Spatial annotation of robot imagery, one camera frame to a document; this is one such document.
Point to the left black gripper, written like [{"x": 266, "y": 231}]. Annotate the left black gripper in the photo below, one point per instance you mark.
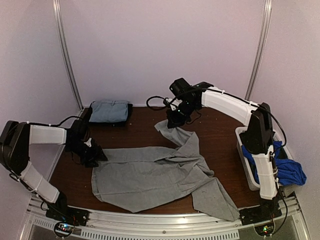
[{"x": 97, "y": 153}]

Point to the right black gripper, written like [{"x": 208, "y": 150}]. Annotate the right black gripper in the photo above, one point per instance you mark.
[{"x": 173, "y": 122}]

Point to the grey polo shirt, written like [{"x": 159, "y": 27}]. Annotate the grey polo shirt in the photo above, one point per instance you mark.
[{"x": 138, "y": 179}]

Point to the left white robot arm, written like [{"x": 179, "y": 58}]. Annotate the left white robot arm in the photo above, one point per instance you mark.
[{"x": 17, "y": 137}]

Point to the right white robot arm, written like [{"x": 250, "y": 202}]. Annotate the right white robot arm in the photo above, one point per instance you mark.
[{"x": 257, "y": 118}]

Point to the white laundry basket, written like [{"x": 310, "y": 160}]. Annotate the white laundry basket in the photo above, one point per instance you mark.
[{"x": 253, "y": 185}]

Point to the folded black garment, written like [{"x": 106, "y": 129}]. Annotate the folded black garment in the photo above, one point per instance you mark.
[{"x": 88, "y": 112}]

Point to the black garment in basket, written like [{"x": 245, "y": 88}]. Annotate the black garment in basket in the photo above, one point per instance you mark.
[{"x": 280, "y": 154}]

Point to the blue garment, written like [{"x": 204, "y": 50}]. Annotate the blue garment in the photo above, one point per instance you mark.
[{"x": 290, "y": 172}]

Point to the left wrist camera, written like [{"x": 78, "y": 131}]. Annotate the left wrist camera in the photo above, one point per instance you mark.
[{"x": 89, "y": 142}]

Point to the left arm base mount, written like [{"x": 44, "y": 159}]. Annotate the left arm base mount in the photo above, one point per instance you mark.
[{"x": 73, "y": 216}]

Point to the front aluminium rail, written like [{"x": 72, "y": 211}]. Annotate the front aluminium rail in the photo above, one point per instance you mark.
[{"x": 104, "y": 225}]

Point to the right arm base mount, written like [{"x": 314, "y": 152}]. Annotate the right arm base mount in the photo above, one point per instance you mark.
[{"x": 260, "y": 213}]

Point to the right aluminium frame post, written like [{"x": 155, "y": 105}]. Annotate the right aluminium frame post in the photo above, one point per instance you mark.
[{"x": 264, "y": 30}]

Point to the aluminium frame post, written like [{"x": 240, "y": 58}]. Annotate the aluminium frame post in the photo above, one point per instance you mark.
[
  {"x": 65, "y": 53},
  {"x": 264, "y": 30}
]

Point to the left aluminium frame post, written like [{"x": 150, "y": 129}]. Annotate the left aluminium frame post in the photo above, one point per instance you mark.
[{"x": 65, "y": 53}]

